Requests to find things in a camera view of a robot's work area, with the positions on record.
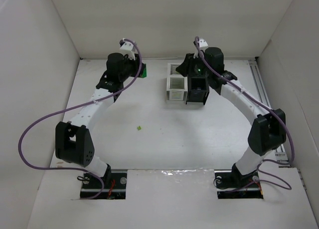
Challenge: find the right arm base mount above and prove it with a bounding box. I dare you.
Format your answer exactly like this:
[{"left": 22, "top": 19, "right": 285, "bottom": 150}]
[{"left": 213, "top": 170, "right": 264, "bottom": 199}]

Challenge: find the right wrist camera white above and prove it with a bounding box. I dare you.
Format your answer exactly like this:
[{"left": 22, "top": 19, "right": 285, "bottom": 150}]
[{"left": 193, "top": 37, "right": 208, "bottom": 58}]

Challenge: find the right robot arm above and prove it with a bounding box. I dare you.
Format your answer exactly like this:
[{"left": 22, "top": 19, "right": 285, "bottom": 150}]
[{"left": 176, "top": 47, "right": 286, "bottom": 190}]

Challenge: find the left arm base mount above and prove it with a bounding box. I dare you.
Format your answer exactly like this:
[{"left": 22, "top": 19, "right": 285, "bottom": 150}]
[{"left": 77, "top": 169, "right": 128, "bottom": 200}]

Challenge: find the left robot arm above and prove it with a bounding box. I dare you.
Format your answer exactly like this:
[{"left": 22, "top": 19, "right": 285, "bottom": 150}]
[{"left": 55, "top": 53, "right": 146, "bottom": 184}]

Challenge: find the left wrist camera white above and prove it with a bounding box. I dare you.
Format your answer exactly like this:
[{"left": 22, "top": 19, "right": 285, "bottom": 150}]
[{"left": 120, "top": 38, "right": 136, "bottom": 60}]

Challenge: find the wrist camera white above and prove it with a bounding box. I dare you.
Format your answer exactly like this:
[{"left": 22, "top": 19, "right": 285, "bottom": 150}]
[
  {"left": 193, "top": 37, "right": 208, "bottom": 58},
  {"left": 120, "top": 38, "right": 136, "bottom": 60}
]

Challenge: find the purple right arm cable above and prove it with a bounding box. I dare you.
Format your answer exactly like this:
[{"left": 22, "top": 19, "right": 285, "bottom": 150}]
[{"left": 193, "top": 36, "right": 294, "bottom": 192}]

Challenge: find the white slotted container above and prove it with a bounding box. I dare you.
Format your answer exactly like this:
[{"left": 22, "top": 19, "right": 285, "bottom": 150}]
[{"left": 166, "top": 63, "right": 188, "bottom": 102}]

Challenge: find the black slotted container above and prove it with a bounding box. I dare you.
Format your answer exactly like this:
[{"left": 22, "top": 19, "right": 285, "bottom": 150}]
[{"left": 186, "top": 76, "right": 209, "bottom": 105}]

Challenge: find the green rounded brick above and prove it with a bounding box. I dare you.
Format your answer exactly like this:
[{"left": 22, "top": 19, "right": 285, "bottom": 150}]
[{"left": 139, "top": 63, "right": 147, "bottom": 78}]

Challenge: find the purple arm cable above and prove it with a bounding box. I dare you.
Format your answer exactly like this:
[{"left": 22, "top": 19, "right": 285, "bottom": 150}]
[
  {"left": 18, "top": 37, "right": 144, "bottom": 199},
  {"left": 193, "top": 36, "right": 294, "bottom": 192}
]

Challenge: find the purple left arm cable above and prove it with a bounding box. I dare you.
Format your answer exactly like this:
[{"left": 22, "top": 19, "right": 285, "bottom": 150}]
[{"left": 18, "top": 37, "right": 144, "bottom": 199}]

